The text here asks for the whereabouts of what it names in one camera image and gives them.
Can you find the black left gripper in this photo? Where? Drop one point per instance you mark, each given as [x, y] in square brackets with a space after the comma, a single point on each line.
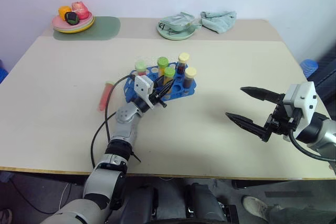
[157, 96]

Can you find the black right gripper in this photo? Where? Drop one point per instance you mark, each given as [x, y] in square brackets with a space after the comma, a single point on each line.
[278, 125]

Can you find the green-capped orange test tube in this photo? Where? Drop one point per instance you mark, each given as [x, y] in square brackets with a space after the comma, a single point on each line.
[169, 73]

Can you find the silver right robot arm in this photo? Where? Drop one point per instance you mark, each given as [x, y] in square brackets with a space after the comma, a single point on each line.
[325, 132]

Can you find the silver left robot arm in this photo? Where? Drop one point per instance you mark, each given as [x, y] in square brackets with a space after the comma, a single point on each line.
[126, 129]

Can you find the blue test tube rack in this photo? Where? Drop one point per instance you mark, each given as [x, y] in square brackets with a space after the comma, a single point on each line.
[181, 89]

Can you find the green-capped yellow test tube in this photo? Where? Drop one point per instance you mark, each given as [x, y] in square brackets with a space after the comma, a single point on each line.
[162, 62]

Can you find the yellow-capped brown test tube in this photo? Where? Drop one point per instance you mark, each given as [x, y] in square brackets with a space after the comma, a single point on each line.
[190, 75]

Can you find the green-capped red test tube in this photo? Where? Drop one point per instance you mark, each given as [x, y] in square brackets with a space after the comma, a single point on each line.
[140, 67]

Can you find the yellow-capped dark red test tube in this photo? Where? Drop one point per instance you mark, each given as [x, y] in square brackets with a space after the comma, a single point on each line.
[183, 60]

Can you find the red liquid test tube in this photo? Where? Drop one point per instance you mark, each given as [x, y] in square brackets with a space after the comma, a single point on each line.
[104, 96]

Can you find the pale green plate with drawing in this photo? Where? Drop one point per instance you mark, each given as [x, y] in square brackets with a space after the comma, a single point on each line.
[178, 36]

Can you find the blue stacked stools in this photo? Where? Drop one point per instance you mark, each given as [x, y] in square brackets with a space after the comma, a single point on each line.
[309, 68]

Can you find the clear plastic bag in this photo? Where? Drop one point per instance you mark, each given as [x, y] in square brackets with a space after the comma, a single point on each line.
[181, 19]

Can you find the dark chair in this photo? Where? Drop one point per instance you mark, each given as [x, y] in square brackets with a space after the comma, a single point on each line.
[326, 73]

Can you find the green table mat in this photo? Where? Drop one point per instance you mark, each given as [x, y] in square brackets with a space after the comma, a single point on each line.
[105, 28]

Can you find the teal cloth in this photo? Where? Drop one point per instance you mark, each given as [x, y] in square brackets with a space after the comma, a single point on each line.
[219, 20]

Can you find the light green stacked plate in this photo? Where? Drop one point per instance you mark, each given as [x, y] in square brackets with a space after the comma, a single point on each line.
[90, 23]

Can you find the white shoe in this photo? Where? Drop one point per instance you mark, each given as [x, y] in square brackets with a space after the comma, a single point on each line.
[256, 205]

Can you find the yellow plate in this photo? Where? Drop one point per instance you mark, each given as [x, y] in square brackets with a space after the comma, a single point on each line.
[76, 31]

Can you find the dark rounded robot leg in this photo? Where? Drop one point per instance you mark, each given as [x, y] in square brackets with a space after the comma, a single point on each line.
[202, 203]
[145, 203]

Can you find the toy food pieces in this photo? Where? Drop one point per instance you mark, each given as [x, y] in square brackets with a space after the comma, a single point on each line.
[80, 10]

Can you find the dark green trouser leg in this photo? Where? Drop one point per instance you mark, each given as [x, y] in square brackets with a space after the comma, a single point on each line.
[294, 214]

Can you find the black and green toy ball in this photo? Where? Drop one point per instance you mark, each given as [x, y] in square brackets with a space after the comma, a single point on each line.
[72, 18]

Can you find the orange toy food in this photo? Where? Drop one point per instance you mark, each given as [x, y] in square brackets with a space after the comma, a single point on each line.
[63, 11]

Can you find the pink plate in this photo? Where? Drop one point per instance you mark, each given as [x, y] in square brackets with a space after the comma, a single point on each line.
[56, 22]

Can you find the blue plastic crate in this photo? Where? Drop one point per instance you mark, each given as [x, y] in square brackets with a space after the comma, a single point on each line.
[2, 73]

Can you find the grey shoe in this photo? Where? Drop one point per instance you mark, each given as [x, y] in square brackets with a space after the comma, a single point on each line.
[5, 216]

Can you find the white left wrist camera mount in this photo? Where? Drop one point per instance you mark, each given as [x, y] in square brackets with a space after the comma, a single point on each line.
[143, 85]

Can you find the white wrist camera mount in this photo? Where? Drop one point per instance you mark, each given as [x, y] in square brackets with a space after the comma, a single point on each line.
[304, 98]
[143, 85]

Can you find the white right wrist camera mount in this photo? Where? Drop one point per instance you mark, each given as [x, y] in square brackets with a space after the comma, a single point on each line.
[304, 98]

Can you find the black table frame bar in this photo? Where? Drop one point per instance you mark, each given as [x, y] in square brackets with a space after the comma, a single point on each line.
[262, 183]

